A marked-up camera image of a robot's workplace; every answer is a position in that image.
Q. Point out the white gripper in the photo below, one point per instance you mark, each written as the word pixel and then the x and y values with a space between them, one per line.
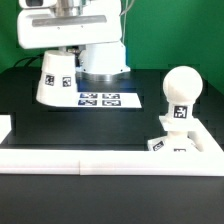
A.
pixel 41 28

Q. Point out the white lamp shade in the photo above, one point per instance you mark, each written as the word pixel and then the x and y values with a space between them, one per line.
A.
pixel 57 85

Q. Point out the white lamp bulb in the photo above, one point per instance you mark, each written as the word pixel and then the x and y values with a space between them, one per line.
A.
pixel 182 86

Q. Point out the white lamp base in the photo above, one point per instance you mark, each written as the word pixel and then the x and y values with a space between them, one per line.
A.
pixel 177 136

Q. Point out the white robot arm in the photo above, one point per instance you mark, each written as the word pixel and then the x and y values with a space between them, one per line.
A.
pixel 101 60

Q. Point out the white tag plate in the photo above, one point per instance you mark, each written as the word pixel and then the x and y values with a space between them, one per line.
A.
pixel 107 100

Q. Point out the white U-shaped fence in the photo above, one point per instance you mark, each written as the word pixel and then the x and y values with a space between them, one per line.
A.
pixel 208 161

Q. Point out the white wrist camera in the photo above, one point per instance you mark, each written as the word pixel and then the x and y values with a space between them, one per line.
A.
pixel 28 4

